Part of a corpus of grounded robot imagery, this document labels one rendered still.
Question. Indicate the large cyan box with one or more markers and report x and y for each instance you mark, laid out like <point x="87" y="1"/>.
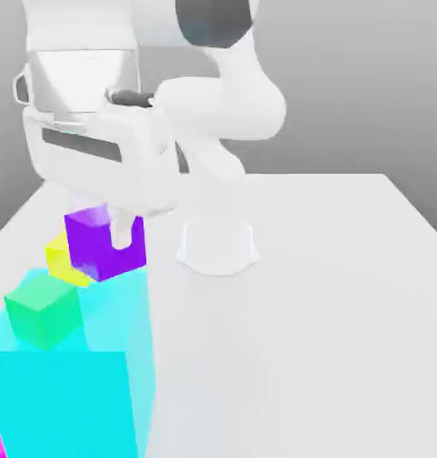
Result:
<point x="68" y="393"/>

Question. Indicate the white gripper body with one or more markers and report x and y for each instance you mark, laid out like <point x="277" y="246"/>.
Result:
<point x="139" y="161"/>

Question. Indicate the small purple cube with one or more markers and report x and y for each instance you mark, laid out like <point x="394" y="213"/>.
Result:
<point x="93" y="247"/>

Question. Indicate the small yellow cube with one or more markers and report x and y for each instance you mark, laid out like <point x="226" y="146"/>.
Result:
<point x="59" y="261"/>

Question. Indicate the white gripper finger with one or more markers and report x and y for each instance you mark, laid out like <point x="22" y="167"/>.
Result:
<point x="121" y="229"/>

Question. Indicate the small green cube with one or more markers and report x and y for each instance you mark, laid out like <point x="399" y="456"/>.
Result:
<point x="43" y="311"/>

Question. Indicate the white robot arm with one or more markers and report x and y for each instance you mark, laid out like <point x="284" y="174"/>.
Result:
<point x="218" y="121"/>

